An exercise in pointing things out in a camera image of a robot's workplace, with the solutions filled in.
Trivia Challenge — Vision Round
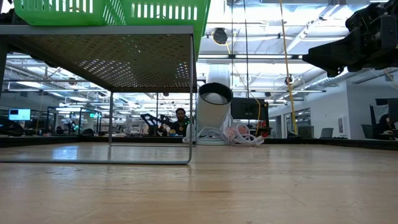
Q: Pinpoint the black hanging cable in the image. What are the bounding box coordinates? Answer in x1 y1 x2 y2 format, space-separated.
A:
243 0 249 99

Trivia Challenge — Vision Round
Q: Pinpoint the black aluminium table frame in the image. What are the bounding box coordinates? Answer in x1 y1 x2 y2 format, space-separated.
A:
0 134 398 152

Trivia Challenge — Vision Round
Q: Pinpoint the lit computer monitor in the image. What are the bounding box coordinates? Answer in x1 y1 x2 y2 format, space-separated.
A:
8 108 32 121

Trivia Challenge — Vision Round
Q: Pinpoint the white wall device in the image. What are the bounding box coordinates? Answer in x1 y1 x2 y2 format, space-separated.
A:
338 115 348 134

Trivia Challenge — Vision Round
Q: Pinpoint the silver ceiling duct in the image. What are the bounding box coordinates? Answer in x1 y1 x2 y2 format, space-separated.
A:
306 68 371 90

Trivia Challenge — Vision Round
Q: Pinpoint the yellow hanging cable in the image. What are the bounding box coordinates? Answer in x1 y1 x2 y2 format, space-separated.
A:
278 0 299 134

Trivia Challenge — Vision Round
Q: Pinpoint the white coiled lamp cable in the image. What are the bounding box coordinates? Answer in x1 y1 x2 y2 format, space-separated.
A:
182 113 266 146

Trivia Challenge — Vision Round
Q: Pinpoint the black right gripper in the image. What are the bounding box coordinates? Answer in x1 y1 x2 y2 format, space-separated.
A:
302 0 398 78

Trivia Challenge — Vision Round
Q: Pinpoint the green plastic basket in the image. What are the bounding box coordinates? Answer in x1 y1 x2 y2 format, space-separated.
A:
120 0 211 60
12 0 125 27

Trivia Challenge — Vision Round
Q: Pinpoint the thin yellow reel cable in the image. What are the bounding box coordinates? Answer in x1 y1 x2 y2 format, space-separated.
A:
211 30 262 136

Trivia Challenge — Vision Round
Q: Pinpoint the person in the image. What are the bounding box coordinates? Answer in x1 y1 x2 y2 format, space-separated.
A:
374 113 398 140
170 108 190 137

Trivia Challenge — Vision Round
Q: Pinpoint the green plastic organizer tray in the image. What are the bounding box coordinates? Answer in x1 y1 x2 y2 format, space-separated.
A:
0 24 198 165

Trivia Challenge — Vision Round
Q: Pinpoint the black computer case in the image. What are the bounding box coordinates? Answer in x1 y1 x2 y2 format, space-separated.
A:
230 97 270 137

